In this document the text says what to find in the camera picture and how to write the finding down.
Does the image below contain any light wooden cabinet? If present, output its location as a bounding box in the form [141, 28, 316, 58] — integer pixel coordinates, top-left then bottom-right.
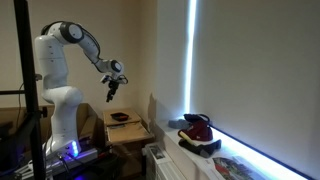
[102, 108, 155, 178]

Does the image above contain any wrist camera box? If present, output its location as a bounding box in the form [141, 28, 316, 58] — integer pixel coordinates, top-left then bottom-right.
[100, 74, 112, 85]

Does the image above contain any colourful magazine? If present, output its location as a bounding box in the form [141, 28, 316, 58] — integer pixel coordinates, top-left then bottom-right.
[211, 155, 268, 180]

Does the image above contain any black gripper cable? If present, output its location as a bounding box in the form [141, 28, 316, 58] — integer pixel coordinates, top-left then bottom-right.
[117, 75, 129, 85]

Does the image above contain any black plastic tray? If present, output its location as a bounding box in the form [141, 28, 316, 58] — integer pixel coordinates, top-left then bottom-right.
[110, 112, 130, 123]

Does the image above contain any dark flat pack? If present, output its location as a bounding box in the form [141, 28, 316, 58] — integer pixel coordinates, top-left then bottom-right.
[111, 123, 128, 130]

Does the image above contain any light blue cap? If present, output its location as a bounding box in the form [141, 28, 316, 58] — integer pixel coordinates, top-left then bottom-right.
[167, 118, 191, 130]

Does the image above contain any brown leather sofa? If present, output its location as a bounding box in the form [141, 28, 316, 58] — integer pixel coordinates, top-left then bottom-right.
[0, 102, 100, 149]

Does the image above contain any white wall radiator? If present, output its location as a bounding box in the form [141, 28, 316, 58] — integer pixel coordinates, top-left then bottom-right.
[144, 142, 189, 180]

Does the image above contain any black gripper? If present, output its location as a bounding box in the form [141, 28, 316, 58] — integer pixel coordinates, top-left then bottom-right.
[105, 79, 121, 104]

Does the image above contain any white window sill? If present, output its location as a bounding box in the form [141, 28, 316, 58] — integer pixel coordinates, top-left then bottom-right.
[155, 117, 316, 180]

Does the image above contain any maroon cap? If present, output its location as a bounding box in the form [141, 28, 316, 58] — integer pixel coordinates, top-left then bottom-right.
[177, 113, 214, 143]

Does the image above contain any wooden cabinet drawer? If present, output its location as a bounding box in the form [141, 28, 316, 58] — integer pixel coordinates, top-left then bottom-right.
[105, 121, 155, 145]

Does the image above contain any robot base platform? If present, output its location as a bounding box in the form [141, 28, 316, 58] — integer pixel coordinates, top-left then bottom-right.
[12, 137, 102, 178]

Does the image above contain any small magazine on radiator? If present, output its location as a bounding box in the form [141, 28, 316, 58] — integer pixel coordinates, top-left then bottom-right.
[149, 144, 168, 161]

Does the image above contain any black cap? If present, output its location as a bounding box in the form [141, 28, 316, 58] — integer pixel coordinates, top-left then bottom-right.
[178, 138, 223, 159]

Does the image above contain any black tripod pole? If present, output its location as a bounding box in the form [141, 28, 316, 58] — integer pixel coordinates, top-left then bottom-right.
[0, 0, 47, 180]

